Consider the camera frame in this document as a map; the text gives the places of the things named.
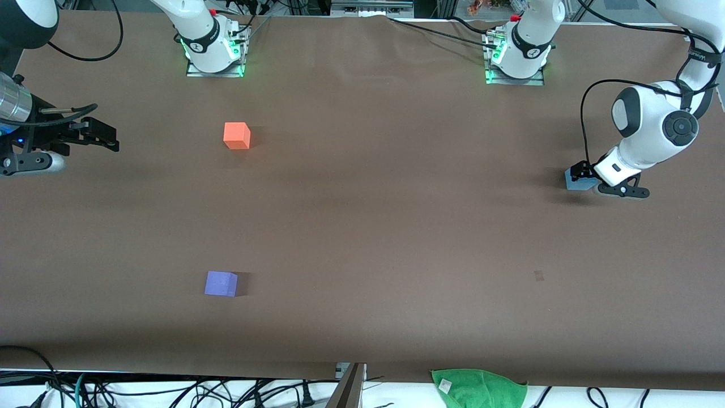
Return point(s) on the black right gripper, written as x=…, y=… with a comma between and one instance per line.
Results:
x=41, y=133

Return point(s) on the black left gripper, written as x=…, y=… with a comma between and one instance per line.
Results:
x=581, y=169

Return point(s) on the blue foam block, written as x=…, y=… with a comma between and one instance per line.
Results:
x=578, y=185

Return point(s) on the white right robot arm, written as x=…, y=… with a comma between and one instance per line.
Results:
x=198, y=28

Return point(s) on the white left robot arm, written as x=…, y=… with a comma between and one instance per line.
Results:
x=651, y=124

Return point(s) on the orange foam block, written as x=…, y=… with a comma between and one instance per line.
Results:
x=236, y=136

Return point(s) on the purple foam block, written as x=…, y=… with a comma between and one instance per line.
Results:
x=221, y=283

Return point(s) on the brown table cover sheet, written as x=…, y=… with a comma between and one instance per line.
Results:
x=396, y=255

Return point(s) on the green cloth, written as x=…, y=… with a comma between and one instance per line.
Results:
x=481, y=391

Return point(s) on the black power plug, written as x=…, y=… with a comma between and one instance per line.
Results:
x=307, y=398

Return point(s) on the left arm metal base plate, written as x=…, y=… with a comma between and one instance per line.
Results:
x=535, y=80

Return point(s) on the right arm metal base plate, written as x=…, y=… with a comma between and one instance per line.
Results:
x=195, y=72

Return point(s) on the silver metal rail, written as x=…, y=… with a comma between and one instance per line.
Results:
x=371, y=7

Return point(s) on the grey metal post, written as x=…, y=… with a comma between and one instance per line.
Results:
x=348, y=391

